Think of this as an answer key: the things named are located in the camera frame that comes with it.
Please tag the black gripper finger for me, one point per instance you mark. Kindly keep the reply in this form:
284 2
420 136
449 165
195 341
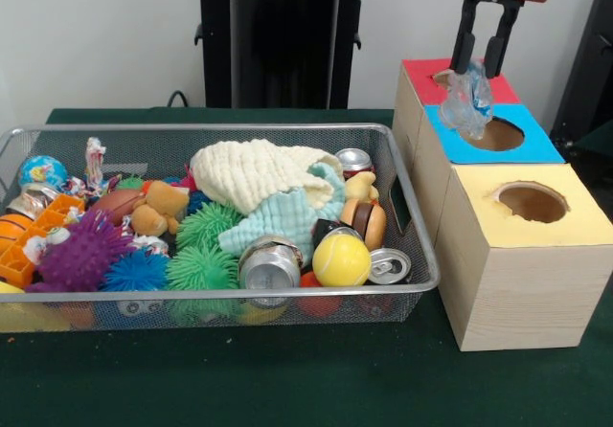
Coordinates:
500 42
464 34

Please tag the clear plastic wrapper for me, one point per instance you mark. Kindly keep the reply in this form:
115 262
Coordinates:
467 106

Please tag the yellow plush duck toy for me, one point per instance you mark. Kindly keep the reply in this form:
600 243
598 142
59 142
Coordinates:
362 188

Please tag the small toy hamburger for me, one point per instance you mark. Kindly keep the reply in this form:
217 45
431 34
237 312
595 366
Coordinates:
366 224

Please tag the cream knitted cloth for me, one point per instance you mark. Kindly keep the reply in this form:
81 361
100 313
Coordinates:
254 173

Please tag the purple spiky ball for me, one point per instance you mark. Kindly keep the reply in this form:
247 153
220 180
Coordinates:
81 255

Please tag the clear shallow mesh bin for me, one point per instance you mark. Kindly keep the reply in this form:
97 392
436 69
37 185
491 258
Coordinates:
412 245

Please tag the wooden box with three holes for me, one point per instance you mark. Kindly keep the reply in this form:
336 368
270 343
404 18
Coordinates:
522 274

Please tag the black side stand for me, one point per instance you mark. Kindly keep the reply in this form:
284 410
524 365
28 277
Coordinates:
594 63

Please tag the red soda can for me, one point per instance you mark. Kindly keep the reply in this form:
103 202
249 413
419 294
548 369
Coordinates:
352 159

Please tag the silver can with pull tab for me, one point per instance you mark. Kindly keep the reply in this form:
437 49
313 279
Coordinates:
390 267

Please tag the yellow tennis ball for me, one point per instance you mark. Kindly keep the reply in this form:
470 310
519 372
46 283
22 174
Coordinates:
341 259

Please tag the light teal cloth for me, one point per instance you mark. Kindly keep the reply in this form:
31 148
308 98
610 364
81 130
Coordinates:
283 221

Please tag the crushed silver can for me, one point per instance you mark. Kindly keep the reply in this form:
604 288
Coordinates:
271 266

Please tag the green spiky ball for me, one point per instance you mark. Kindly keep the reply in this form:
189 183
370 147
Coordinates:
203 269

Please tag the dark green table cloth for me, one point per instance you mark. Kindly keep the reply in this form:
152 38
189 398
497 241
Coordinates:
287 379

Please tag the blue globe ball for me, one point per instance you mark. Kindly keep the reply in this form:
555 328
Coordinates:
43 171

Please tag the small orange basketball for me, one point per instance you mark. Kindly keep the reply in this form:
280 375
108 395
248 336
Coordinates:
11 228

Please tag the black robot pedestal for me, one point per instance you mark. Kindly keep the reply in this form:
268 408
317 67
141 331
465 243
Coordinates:
287 44

